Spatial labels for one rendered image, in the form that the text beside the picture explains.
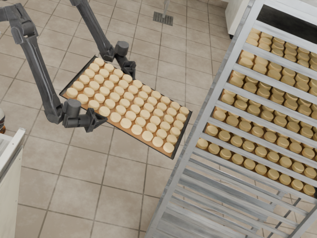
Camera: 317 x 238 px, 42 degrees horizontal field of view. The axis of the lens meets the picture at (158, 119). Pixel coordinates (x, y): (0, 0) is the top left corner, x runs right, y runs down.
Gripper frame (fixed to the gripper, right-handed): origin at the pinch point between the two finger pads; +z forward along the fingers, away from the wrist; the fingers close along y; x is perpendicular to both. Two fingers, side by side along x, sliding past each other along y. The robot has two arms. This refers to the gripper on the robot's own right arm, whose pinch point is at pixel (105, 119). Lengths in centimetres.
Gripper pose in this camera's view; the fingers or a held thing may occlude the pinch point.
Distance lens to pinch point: 189.8
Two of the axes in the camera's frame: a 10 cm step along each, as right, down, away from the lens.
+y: 3.9, -6.8, -6.3
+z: 8.2, -0.5, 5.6
